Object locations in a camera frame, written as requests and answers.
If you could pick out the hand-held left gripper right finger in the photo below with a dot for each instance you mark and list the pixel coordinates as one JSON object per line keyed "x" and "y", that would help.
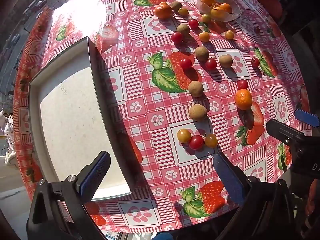
{"x": 228, "y": 177}

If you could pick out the large orange mandarin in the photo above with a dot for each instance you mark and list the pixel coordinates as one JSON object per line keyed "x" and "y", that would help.
{"x": 243, "y": 99}
{"x": 163, "y": 11}

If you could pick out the clear glass bowl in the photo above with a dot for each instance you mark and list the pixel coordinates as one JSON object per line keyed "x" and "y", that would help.
{"x": 200, "y": 6}

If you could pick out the white cardboard box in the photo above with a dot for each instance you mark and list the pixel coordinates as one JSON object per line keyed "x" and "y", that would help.
{"x": 75, "y": 117}

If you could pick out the red checkered strawberry tablecloth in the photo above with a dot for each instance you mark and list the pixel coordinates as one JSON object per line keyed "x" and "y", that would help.
{"x": 150, "y": 100}

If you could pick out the yellow-green cherry tomato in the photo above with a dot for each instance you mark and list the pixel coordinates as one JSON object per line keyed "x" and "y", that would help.
{"x": 183, "y": 11}
{"x": 206, "y": 18}

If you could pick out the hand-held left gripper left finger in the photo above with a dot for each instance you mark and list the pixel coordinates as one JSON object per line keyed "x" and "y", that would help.
{"x": 96, "y": 175}

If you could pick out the red stool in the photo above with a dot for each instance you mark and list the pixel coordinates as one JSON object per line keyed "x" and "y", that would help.
{"x": 270, "y": 3}

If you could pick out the dark red cherry tomato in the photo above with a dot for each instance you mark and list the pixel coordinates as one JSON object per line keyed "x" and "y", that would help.
{"x": 256, "y": 30}

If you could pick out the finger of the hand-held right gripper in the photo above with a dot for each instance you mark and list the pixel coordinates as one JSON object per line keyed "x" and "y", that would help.
{"x": 307, "y": 118}
{"x": 282, "y": 131}

